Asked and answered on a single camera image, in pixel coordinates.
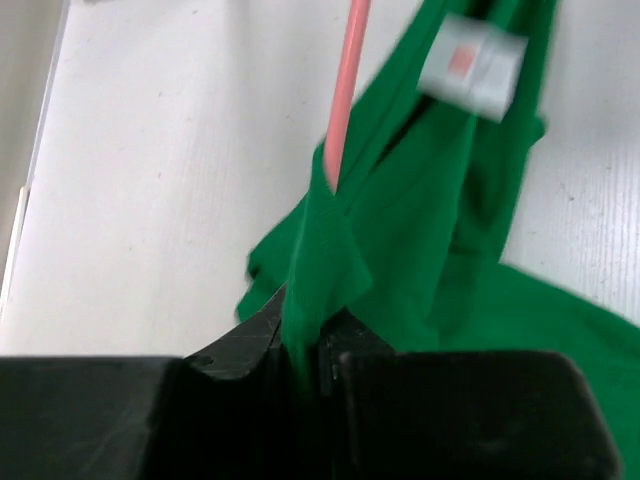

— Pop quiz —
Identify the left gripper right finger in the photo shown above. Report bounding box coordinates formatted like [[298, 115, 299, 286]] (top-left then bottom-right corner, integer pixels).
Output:
[[317, 311, 624, 479]]

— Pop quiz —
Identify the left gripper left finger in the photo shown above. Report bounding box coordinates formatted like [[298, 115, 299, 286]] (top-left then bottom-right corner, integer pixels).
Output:
[[1, 293, 309, 479]]

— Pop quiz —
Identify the pink wire hanger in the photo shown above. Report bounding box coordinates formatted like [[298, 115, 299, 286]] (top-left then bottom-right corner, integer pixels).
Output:
[[323, 0, 371, 192]]

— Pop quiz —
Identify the green t shirt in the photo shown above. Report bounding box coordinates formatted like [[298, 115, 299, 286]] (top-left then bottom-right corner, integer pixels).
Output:
[[237, 1, 639, 479]]

